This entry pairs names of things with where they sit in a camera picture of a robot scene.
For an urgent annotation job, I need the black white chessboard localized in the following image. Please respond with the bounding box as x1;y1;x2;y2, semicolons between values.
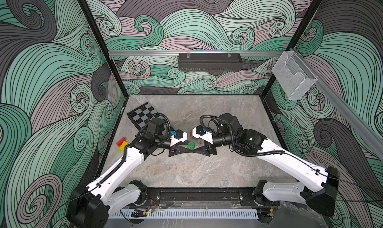
127;102;157;130

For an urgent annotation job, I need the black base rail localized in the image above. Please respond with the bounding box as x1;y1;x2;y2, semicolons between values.
119;187;318;204

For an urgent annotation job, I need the white slotted cable duct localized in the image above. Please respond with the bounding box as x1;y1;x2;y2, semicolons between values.
109;209;259;220

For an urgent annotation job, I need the clear plastic wall holder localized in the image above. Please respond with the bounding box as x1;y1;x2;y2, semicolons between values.
272;51;318;100

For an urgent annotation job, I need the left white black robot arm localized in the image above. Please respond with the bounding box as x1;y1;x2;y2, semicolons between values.
66;113;188;228

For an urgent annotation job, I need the red block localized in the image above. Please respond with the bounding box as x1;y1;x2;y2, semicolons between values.
116;137;126;147

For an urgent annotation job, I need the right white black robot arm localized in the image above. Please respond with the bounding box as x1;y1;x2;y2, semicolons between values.
191;113;341;217

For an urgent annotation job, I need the green paint jar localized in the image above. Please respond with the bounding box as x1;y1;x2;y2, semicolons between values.
188;142;195;150

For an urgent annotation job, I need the black wall tray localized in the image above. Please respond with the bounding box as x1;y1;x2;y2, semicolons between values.
178;52;243;75

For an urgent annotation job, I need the yellow block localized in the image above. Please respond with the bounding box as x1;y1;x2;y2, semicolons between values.
119;141;129;152

